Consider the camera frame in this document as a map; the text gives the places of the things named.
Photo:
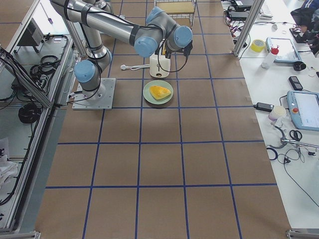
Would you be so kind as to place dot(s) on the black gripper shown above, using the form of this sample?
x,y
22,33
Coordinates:
x,y
168,52

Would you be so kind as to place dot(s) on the white two-slot toaster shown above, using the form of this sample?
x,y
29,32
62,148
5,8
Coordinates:
x,y
159,66

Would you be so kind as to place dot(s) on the toast slice in toaster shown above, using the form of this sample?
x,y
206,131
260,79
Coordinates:
x,y
163,50

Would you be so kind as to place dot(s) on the light green plate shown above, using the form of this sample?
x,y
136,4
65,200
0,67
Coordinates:
x,y
148,96

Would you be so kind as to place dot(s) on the triangular bread on plate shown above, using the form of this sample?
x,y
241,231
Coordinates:
x,y
159,92

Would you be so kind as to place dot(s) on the yellow tape roll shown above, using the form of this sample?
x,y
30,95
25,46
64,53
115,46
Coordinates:
x,y
258,45

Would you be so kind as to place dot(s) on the white bottle red cap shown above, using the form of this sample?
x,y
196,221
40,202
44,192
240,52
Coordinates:
x,y
270,58

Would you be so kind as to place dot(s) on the black power adapter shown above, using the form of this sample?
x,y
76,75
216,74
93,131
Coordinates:
x,y
263,107

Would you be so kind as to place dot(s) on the blue teach pendant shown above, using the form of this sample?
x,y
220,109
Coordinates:
x,y
287,50
304,109

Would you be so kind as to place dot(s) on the white paper cup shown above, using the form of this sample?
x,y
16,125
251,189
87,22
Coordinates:
x,y
277,112

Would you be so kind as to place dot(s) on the black scissors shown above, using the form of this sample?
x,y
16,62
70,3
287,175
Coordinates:
x,y
295,135

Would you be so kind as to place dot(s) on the wire basket with wooden shelves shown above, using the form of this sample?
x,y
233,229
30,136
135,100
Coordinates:
x,y
182,11

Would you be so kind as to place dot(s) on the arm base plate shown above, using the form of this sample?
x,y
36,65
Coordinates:
x,y
97,99

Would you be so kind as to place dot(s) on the aluminium frame post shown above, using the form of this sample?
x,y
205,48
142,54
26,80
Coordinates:
x,y
254,11

